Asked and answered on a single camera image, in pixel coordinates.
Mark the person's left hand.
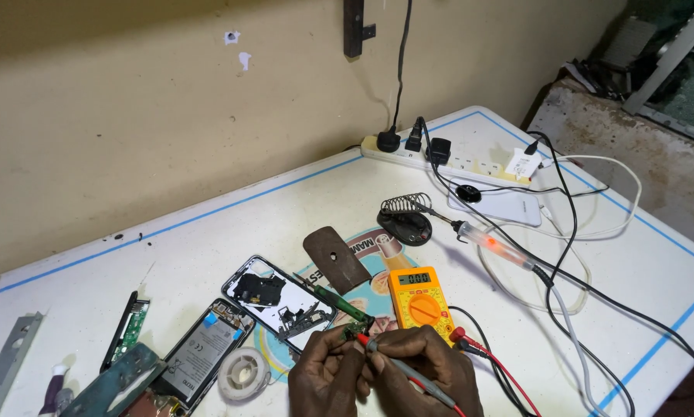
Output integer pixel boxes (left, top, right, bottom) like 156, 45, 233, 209
288, 325, 375, 417

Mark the person's right hand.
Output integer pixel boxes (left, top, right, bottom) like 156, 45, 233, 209
362, 325, 485, 417

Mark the grey red-tipped multimeter probe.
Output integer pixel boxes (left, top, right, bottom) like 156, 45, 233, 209
355, 333, 468, 417

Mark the small green circuit board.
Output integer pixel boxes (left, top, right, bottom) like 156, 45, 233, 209
340, 320, 372, 344

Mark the black multimeter lead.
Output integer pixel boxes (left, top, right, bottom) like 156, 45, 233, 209
447, 305, 536, 417

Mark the yellow digital multimeter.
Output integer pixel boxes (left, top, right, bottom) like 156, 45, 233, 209
387, 266, 457, 348

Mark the red multimeter lead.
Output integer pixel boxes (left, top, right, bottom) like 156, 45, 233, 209
448, 325, 544, 417

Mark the phone back cover with parts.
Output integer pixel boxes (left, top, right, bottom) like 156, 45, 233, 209
221, 255, 339, 354

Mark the round printed table sticker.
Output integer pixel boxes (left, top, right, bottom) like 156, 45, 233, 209
253, 227, 423, 380

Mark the brown leather pad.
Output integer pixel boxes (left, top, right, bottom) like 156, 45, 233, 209
302, 226, 373, 295

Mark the opened phone with battery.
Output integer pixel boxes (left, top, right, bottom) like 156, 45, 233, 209
144, 298, 256, 417

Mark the black soldering iron stand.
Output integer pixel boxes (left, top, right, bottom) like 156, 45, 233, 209
376, 192, 434, 247

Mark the white power bank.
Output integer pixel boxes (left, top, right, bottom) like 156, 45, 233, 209
447, 178, 543, 227

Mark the white power strip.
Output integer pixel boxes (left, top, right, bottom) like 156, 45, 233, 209
361, 134, 534, 188

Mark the teal metal tool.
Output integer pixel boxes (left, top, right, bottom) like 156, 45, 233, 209
59, 342, 168, 417

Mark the black square adapter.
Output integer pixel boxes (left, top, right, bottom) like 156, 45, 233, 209
426, 137, 452, 166

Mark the white charger adapter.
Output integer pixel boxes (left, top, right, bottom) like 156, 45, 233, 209
504, 147, 543, 180

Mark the purple white glue tube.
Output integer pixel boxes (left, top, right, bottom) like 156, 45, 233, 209
38, 363, 74, 417

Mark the green handled screwdriver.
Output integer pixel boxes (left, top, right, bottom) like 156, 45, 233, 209
293, 271, 377, 326

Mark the white solder wire spool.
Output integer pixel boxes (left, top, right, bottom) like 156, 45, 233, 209
217, 346, 273, 402

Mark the clear handled soldering iron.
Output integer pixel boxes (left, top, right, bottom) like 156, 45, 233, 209
414, 202, 554, 287

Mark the grey soldering iron cord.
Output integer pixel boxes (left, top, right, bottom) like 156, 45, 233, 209
548, 283, 612, 417

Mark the black narrow plug with cable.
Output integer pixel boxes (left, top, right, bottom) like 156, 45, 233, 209
404, 116, 694, 364

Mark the black charging cable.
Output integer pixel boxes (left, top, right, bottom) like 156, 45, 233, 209
523, 131, 637, 417

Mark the black frame with green board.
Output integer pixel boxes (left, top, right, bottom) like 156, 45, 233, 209
99, 290, 151, 375

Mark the white charging cable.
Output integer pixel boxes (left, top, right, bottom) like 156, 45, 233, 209
477, 153, 644, 317

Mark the black round plug with cable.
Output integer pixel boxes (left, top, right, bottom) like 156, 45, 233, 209
376, 0, 414, 154

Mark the grey perforated metal bracket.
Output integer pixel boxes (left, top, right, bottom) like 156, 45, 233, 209
0, 312, 45, 417

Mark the black wall bracket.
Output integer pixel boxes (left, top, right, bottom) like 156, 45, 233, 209
343, 0, 377, 59

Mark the window frame with clutter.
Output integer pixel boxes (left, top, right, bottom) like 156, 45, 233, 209
560, 0, 694, 153

